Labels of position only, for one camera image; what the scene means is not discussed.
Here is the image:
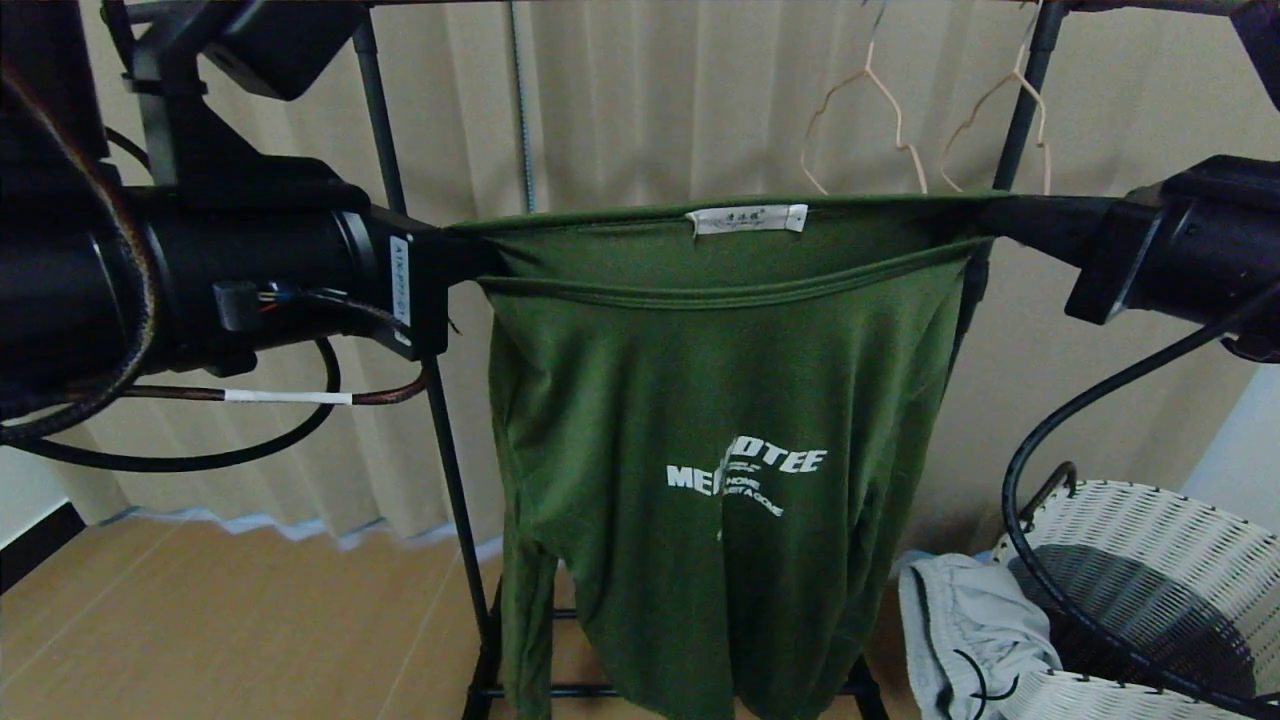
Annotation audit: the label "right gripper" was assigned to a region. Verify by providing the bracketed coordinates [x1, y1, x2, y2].
[1065, 155, 1280, 333]

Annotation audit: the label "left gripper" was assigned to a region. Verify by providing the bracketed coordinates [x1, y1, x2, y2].
[133, 185, 451, 377]

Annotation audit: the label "pink clothes hanger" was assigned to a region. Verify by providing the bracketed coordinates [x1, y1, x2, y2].
[940, 0, 1051, 197]
[800, 0, 929, 197]

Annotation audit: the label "green printed sleeveless shirt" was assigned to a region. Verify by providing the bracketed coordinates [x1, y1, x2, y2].
[445, 192, 1001, 720]

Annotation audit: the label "white laundry basket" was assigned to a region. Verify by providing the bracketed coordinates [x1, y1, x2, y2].
[990, 462, 1280, 720]

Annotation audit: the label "black clothes rack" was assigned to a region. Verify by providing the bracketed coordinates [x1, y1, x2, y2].
[100, 0, 1280, 720]

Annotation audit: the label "beige curtain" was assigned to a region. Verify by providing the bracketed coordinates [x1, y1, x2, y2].
[60, 0, 1280, 551]

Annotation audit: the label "pale grey shorts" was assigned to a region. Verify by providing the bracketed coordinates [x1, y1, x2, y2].
[897, 553, 1063, 720]

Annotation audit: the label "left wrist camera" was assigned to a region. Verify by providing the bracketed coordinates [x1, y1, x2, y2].
[100, 0, 371, 206]

